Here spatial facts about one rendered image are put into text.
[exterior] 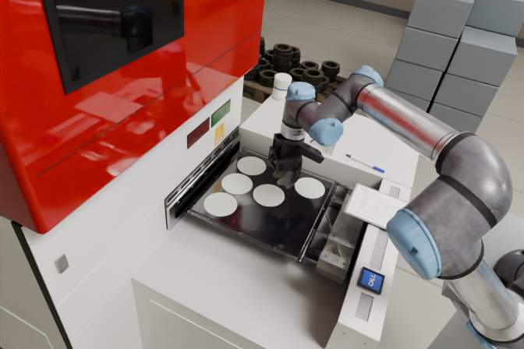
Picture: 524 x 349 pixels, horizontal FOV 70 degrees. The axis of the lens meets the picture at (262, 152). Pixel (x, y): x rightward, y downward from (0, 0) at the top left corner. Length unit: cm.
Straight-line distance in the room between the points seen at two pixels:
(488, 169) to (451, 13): 241
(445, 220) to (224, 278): 64
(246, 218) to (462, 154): 64
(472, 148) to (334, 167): 67
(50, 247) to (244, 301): 50
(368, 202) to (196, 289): 55
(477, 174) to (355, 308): 43
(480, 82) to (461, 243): 256
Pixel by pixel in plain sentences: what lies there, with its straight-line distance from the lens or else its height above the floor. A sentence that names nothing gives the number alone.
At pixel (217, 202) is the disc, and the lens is 117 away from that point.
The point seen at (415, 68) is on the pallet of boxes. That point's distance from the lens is 318.
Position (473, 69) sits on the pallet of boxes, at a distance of 316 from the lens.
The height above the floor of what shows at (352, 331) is 95.
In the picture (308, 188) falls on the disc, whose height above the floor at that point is 90.
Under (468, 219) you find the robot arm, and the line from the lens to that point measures 68.
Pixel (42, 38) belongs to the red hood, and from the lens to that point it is 58.
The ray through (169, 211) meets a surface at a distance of 111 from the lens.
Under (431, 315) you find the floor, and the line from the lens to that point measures 227.
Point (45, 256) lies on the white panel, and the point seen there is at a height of 112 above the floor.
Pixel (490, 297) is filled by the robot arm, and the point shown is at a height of 113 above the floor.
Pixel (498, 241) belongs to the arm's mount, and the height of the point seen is 98.
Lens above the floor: 173
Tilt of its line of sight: 37 degrees down
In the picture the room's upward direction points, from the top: 7 degrees clockwise
